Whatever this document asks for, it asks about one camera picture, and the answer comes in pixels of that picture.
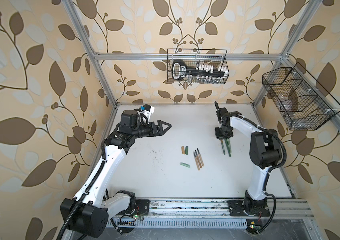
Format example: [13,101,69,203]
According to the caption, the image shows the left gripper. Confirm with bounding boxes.
[130,120,171,140]

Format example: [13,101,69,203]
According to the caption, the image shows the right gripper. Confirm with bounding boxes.
[214,125,233,139]

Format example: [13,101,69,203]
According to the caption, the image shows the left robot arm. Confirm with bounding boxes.
[57,105,172,240]

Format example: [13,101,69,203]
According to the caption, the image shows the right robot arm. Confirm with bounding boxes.
[215,102,287,216]

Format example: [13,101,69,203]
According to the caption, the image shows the light green cap lower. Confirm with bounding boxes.
[180,163,190,168]

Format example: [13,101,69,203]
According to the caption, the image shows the black socket tool set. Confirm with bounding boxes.
[170,60,229,80]

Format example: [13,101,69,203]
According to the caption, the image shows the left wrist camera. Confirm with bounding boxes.
[139,104,155,120]

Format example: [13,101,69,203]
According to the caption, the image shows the back wire basket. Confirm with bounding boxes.
[167,48,230,85]

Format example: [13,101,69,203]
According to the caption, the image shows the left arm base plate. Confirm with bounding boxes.
[116,199,150,216]

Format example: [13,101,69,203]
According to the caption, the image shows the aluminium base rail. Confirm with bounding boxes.
[115,198,314,222]

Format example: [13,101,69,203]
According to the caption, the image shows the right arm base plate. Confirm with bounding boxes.
[227,199,271,217]

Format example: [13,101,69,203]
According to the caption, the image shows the side wire basket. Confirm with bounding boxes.
[262,62,340,131]

